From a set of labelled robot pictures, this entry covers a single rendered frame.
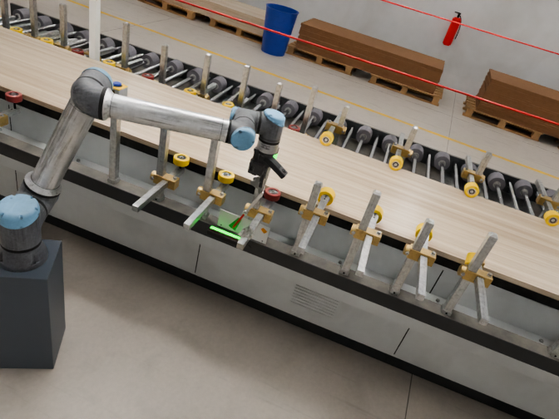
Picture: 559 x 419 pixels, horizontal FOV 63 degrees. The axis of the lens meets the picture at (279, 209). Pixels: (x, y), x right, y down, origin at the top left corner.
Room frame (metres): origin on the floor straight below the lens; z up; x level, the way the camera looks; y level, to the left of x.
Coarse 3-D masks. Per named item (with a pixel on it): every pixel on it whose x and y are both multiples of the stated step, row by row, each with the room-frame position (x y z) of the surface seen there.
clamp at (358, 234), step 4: (356, 224) 1.72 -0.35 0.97; (352, 228) 1.70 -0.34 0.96; (356, 228) 1.70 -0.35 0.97; (368, 228) 1.72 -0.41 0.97; (352, 232) 1.68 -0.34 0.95; (356, 232) 1.69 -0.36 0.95; (360, 232) 1.68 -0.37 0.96; (364, 232) 1.68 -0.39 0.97; (368, 232) 1.69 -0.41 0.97; (372, 232) 1.69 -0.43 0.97; (376, 232) 1.70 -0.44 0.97; (356, 236) 1.69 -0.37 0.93; (360, 236) 1.68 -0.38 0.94; (364, 236) 1.68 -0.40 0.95; (372, 236) 1.68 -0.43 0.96; (376, 236) 1.67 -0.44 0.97; (380, 236) 1.68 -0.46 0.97; (372, 240) 1.68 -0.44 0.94; (376, 240) 1.67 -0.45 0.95; (376, 244) 1.67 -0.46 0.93
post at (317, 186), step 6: (318, 180) 1.76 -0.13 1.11; (318, 186) 1.73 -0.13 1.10; (312, 192) 1.73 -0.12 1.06; (318, 192) 1.73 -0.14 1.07; (312, 198) 1.73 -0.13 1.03; (312, 204) 1.73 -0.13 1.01; (312, 210) 1.73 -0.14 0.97; (306, 222) 1.73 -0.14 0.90; (300, 228) 1.73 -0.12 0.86; (306, 228) 1.73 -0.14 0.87; (300, 234) 1.73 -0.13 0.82; (300, 240) 1.73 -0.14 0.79; (294, 246) 1.73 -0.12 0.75
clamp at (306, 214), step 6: (306, 204) 1.77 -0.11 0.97; (300, 210) 1.73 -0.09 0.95; (306, 210) 1.72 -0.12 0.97; (318, 210) 1.74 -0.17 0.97; (324, 210) 1.76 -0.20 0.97; (306, 216) 1.72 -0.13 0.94; (312, 216) 1.72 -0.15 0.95; (324, 216) 1.71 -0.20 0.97; (318, 222) 1.71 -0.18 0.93; (324, 222) 1.71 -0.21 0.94
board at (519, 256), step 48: (0, 48) 2.68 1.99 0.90; (48, 48) 2.90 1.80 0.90; (48, 96) 2.23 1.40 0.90; (144, 96) 2.58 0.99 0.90; (192, 96) 2.78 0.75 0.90; (144, 144) 2.06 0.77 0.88; (192, 144) 2.16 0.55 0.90; (288, 144) 2.49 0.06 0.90; (288, 192) 1.95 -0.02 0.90; (336, 192) 2.08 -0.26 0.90; (384, 192) 2.23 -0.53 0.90; (432, 192) 2.40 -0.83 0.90; (432, 240) 1.88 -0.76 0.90; (480, 240) 2.01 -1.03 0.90; (528, 240) 2.15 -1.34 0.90; (528, 288) 1.75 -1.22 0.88
